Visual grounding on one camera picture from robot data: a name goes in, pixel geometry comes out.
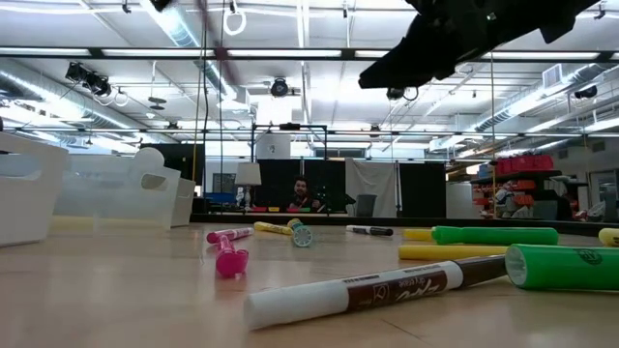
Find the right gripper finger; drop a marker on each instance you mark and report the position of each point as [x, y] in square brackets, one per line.
[411, 58]

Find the slim yellow highlighter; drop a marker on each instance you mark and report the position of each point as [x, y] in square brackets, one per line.
[418, 235]
[450, 252]
[271, 227]

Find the black dry erase marker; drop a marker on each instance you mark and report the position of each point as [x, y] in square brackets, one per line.
[372, 231]

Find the green highlighter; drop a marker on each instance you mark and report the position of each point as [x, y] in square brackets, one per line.
[561, 268]
[493, 235]

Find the pink highlighter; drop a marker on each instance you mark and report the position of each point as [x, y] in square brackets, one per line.
[232, 234]
[231, 263]

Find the brown dry erase marker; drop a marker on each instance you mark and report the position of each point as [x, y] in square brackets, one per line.
[314, 302]

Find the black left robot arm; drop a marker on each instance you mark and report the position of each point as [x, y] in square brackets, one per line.
[160, 4]

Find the ceiling vent grille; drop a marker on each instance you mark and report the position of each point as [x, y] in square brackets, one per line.
[552, 76]

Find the black partition panel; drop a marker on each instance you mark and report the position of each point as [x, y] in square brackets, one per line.
[423, 188]
[179, 164]
[333, 183]

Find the white hanging sheet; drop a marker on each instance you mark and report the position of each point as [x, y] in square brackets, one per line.
[372, 183]

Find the red storage bins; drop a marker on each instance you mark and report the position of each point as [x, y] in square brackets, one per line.
[524, 164]

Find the dark storage shelf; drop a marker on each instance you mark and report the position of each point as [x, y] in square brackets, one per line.
[512, 173]

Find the person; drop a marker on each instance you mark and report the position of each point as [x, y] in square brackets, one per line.
[302, 193]

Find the white shade table lamp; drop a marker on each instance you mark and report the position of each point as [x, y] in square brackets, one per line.
[247, 174]

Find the row of coloured blocks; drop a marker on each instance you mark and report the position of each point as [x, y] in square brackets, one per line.
[275, 210]

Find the grey translucent plastic bin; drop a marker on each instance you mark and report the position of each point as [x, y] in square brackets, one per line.
[186, 208]

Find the black ceiling spotlights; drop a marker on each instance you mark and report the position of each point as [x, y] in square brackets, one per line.
[89, 79]

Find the clear plastic bin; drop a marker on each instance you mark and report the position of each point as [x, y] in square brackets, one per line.
[97, 193]

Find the white plastic bin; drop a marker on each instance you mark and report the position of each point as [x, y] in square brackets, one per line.
[29, 217]

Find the black dome camera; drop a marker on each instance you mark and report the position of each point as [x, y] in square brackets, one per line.
[586, 92]

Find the black overhead camera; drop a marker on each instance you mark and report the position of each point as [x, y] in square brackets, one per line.
[279, 88]

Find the black aluminium table frame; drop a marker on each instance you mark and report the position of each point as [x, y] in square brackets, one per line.
[575, 227]

